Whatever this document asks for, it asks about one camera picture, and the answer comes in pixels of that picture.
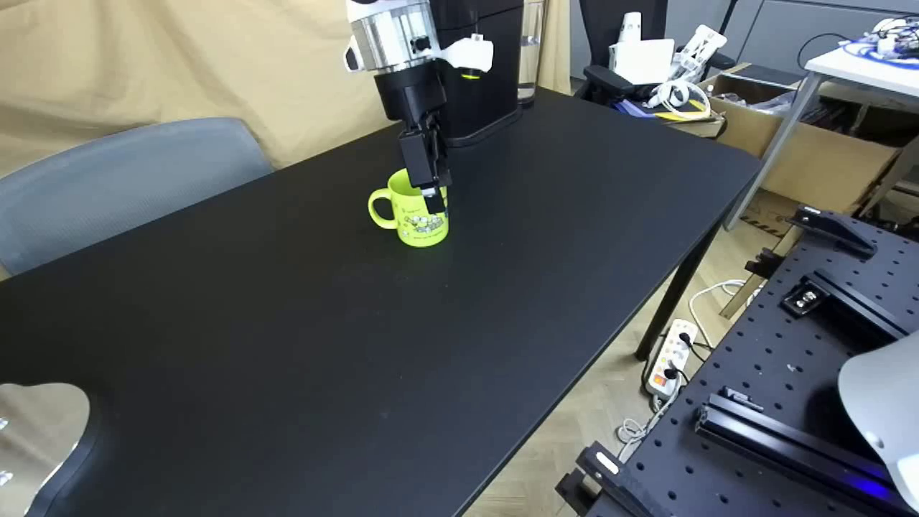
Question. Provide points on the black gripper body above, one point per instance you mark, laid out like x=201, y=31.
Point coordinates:
x=413, y=97

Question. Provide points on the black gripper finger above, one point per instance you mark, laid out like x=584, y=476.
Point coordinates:
x=435, y=198
x=417, y=160

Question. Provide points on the lime green ceramic mug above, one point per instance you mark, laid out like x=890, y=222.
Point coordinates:
x=403, y=212

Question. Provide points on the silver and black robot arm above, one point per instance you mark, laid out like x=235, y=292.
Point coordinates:
x=397, y=45

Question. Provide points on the black chair with clutter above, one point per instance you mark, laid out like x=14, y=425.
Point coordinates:
x=679, y=100

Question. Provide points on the white box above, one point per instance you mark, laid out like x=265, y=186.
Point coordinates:
x=637, y=58

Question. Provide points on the grey office chair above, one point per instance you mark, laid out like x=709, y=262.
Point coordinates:
x=117, y=183

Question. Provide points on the white power strip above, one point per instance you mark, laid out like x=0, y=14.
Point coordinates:
x=670, y=361

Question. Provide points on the cardboard box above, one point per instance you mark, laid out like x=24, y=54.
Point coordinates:
x=817, y=165

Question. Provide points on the black stapler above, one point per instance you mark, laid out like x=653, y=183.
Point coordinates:
x=834, y=229

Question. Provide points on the white side table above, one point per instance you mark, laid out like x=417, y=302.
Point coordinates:
x=820, y=70

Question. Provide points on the black perforated breadboard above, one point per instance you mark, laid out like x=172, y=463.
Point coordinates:
x=781, y=357

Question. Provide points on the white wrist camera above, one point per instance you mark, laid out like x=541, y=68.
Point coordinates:
x=472, y=54

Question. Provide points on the black aluminium rail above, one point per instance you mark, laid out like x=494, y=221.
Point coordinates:
x=799, y=455

